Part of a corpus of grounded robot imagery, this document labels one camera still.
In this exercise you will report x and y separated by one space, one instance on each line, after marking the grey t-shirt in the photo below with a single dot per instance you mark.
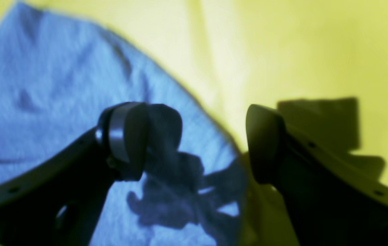
57 74

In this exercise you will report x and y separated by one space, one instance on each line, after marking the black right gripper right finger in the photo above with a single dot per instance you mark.
329 202

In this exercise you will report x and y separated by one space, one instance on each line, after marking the yellow table cloth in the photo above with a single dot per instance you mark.
322 63

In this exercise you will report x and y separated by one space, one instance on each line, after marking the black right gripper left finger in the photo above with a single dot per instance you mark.
59 202

